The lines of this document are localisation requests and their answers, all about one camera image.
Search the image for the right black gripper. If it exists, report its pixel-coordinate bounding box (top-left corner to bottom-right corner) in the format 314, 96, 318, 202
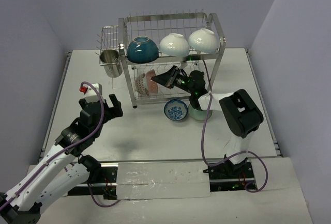
153, 65, 195, 95

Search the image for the floral patterned dark bowl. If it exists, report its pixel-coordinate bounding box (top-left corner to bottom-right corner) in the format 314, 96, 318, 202
145, 69, 158, 94

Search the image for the geometric patterned bowl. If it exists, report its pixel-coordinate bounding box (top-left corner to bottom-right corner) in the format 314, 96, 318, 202
134, 73, 149, 96

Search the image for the blue patterned bowl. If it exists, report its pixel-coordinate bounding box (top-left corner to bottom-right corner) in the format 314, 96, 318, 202
163, 99, 188, 122

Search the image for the white bowl top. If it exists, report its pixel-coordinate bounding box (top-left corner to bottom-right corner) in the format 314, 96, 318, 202
159, 33, 190, 57

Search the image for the teal bowl tan interior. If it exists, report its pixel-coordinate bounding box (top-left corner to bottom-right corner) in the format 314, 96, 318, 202
127, 36, 159, 64

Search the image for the pale green bowl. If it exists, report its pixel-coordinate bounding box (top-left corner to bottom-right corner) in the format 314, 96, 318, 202
188, 105, 213, 122

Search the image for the white bowl dark rim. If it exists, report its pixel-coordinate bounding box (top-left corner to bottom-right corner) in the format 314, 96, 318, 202
188, 28, 220, 54

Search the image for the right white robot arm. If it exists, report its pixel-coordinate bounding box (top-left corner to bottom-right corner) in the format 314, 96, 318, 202
151, 66, 264, 178

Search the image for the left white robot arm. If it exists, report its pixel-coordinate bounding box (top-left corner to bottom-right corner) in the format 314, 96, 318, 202
1, 94, 123, 223

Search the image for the steel two-tier dish rack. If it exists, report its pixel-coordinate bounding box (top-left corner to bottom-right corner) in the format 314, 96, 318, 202
117, 10, 226, 108

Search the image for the steel utensil cup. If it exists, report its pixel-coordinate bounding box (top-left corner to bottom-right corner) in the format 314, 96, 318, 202
99, 49, 123, 78

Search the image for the white taped board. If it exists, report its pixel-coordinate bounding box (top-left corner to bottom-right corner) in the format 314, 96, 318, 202
116, 161, 210, 200

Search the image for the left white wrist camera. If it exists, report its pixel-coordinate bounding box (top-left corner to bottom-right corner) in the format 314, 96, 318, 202
79, 83, 104, 103

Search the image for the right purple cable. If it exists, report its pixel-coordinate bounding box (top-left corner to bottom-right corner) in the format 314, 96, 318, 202
201, 59, 268, 193

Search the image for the purple cable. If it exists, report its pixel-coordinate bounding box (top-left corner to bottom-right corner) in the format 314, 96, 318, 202
0, 81, 122, 209
201, 59, 268, 193

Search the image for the black mounting rail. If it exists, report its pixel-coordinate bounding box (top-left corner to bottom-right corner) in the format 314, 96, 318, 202
68, 161, 256, 200

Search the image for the wire side basket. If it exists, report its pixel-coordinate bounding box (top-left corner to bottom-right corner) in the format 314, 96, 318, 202
96, 25, 118, 55

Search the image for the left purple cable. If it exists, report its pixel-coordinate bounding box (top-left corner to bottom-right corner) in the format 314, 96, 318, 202
0, 81, 122, 209

